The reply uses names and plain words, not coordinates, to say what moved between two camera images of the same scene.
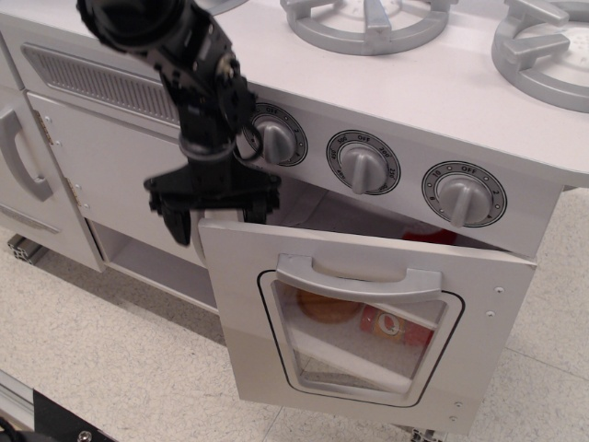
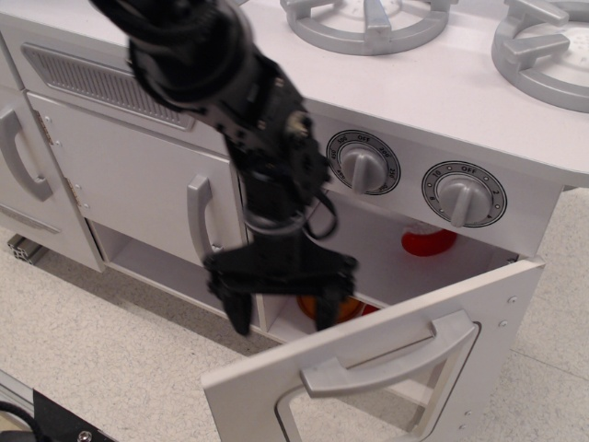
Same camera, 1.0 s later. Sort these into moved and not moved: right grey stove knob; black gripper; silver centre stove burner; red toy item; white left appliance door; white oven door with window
Moved: black gripper; white oven door with window
Not moved: red toy item; right grey stove knob; silver centre stove burner; white left appliance door
